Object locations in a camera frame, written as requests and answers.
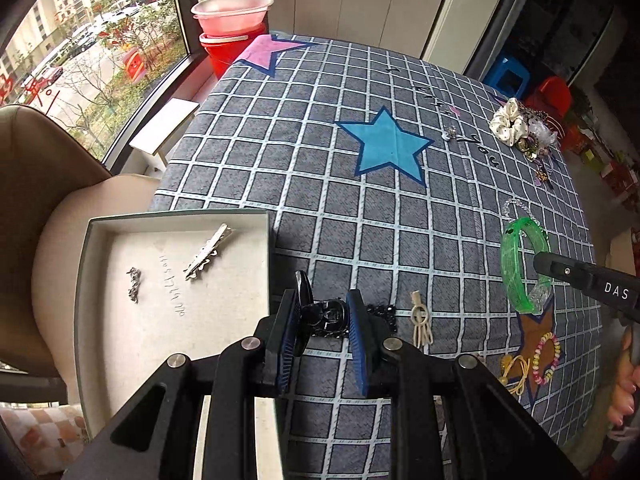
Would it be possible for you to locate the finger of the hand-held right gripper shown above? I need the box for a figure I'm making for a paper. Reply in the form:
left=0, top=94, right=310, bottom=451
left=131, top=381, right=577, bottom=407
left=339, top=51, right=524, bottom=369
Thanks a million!
left=532, top=251, right=598, bottom=292

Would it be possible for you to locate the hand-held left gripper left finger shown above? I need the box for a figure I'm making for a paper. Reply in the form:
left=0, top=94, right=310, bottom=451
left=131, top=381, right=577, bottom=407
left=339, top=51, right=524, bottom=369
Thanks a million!
left=62, top=287, right=313, bottom=480

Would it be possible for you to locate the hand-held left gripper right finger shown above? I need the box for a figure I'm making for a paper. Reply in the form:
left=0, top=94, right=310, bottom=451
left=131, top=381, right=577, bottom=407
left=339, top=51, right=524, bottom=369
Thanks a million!
left=345, top=290, right=583, bottom=480

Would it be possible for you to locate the black beaded snap hair clip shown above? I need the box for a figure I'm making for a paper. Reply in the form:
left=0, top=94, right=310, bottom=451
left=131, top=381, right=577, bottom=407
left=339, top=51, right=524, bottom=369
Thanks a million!
left=366, top=303, right=399, bottom=334

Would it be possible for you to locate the black claw hair clip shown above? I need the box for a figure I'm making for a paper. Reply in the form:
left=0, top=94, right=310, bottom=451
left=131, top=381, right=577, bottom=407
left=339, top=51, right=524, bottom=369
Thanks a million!
left=294, top=270, right=351, bottom=343

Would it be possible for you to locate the green translucent bangle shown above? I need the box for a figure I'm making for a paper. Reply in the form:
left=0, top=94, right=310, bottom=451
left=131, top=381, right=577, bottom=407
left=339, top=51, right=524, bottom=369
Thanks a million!
left=500, top=216, right=554, bottom=316

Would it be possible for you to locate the beige braided hair tie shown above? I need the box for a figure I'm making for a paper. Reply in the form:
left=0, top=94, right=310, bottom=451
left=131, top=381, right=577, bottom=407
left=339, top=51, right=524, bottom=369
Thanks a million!
left=408, top=290, right=435, bottom=347

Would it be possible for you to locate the clear bead bracelet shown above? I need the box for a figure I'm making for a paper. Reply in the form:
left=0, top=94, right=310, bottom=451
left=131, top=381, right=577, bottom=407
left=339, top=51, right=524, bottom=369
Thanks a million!
left=502, top=198, right=542, bottom=242

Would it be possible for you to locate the pink yellow bead bracelet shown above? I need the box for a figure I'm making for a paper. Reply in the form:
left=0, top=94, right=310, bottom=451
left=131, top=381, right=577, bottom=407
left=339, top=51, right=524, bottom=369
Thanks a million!
left=529, top=331, right=562, bottom=386

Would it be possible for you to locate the yellow flower hair tie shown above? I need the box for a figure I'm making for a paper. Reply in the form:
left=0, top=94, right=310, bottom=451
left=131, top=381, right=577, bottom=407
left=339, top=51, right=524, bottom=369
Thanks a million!
left=499, top=353, right=532, bottom=395

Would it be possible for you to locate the white shallow box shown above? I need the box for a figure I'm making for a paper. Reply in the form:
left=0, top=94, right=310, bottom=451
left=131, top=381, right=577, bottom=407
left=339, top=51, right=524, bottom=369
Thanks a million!
left=74, top=208, right=281, bottom=480

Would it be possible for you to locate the person's right hand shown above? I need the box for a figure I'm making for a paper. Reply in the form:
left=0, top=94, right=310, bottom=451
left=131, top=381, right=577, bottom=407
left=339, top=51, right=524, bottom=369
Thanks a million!
left=606, top=329, right=640, bottom=442

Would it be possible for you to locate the cardboard box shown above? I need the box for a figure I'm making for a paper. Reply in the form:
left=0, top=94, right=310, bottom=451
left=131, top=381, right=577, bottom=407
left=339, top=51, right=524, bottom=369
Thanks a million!
left=607, top=229, right=640, bottom=277

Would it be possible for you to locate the silver alligator hair clip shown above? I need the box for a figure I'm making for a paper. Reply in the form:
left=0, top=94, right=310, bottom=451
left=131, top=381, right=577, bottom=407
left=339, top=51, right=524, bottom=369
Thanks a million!
left=183, top=223, right=234, bottom=282

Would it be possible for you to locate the pile of hair accessories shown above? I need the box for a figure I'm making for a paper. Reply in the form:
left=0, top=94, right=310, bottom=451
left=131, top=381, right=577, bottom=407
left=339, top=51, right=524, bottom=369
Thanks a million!
left=517, top=102, right=564, bottom=192

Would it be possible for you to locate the white satin scrunchie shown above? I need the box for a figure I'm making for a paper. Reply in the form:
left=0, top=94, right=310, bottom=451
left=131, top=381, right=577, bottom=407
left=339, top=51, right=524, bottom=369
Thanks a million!
left=489, top=98, right=531, bottom=147

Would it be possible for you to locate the small silver brooch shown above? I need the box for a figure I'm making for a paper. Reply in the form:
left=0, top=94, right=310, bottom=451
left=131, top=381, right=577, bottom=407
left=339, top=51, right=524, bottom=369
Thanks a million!
left=125, top=267, right=143, bottom=304

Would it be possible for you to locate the red plastic stool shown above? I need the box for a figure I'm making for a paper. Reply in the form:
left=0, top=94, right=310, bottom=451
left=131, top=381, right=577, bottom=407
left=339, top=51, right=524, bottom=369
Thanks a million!
left=524, top=76, right=574, bottom=127

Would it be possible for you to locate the grey checked star tablecloth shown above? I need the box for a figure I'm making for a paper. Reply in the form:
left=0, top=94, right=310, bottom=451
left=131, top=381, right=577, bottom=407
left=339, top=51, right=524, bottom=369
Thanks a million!
left=147, top=32, right=602, bottom=480

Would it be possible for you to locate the blue plastic stool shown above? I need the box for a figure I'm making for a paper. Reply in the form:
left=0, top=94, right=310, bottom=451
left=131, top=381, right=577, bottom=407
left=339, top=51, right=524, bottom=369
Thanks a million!
left=482, top=55, right=531, bottom=101

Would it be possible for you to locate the small white wooden stool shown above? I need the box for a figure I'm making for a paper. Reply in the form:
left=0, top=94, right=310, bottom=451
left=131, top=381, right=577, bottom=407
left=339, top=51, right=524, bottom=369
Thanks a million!
left=129, top=98, right=200, bottom=167

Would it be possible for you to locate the orange checkered cushion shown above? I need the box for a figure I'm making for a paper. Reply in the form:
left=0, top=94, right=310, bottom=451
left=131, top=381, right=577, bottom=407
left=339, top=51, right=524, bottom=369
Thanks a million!
left=0, top=402, right=94, bottom=477

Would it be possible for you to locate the beige upholstered chair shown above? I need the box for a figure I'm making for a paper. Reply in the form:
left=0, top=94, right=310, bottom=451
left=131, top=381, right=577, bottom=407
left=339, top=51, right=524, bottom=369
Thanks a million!
left=0, top=104, right=167, bottom=407

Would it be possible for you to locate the red plastic bucket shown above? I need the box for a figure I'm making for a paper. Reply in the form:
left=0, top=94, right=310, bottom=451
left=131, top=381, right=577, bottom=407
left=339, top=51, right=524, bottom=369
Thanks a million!
left=199, top=22, right=269, bottom=80

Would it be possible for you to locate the pink plastic basin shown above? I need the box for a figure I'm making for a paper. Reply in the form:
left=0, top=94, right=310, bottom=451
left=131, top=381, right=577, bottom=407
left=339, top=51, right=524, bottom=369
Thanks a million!
left=190, top=0, right=275, bottom=37

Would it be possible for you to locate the white cabinet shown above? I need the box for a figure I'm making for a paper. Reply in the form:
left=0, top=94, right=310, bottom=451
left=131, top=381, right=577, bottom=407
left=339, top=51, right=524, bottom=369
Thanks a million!
left=255, top=0, right=462, bottom=57

